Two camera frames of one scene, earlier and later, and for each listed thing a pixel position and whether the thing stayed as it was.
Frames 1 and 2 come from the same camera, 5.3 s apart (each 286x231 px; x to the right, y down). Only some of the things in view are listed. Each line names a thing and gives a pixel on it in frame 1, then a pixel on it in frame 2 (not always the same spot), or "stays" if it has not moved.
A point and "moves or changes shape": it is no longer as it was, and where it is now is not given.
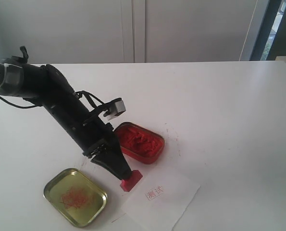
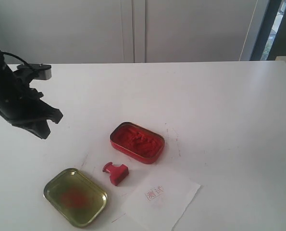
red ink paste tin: x=139 y=143 stays
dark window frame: x=278 y=35 stays
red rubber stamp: x=128 y=184 moves or changes shape
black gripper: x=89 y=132 to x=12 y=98
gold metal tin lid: x=75 y=197 stays
